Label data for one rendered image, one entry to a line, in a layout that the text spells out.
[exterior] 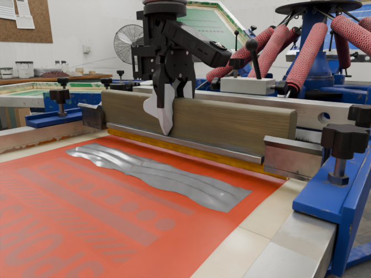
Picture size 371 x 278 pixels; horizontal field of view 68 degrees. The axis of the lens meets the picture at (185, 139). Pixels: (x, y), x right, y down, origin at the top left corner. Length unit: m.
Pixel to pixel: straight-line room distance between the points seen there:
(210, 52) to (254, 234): 0.26
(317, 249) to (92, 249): 0.19
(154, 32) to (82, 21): 4.45
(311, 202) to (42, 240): 0.26
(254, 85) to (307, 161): 0.36
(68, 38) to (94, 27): 0.50
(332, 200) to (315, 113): 0.33
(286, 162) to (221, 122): 0.12
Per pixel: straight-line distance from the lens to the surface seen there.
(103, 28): 5.15
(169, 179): 0.40
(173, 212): 0.33
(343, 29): 1.05
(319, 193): 0.30
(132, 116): 0.56
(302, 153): 0.37
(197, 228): 0.31
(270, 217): 0.34
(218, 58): 0.42
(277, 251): 0.23
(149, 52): 0.48
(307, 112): 0.60
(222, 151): 0.42
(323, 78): 1.18
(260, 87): 0.69
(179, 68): 0.48
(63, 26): 4.76
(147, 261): 0.27
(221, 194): 0.36
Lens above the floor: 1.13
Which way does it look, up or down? 16 degrees down
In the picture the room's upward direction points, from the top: straight up
